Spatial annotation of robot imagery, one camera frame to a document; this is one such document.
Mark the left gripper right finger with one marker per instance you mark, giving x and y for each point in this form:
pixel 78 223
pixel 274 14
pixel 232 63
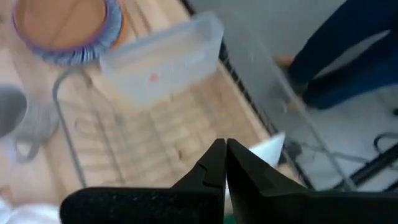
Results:
pixel 295 208

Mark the white striped dish towel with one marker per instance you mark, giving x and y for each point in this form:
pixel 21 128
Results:
pixel 28 214

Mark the orange patterned plate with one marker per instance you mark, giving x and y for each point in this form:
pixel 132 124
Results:
pixel 122 25

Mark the grey patterned mug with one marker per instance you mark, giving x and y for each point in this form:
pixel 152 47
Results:
pixel 12 109

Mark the black metal table frame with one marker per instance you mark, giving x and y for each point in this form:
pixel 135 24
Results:
pixel 247 93

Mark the dark green plate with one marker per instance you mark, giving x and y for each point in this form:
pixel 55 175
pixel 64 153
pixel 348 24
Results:
pixel 228 220

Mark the blue striped plate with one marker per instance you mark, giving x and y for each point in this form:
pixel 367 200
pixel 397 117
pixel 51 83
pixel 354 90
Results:
pixel 93 53

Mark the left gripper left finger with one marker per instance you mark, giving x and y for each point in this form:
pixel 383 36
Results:
pixel 155 205

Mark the clear plastic cutlery holder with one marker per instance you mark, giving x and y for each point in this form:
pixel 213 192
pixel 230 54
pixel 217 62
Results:
pixel 161 62

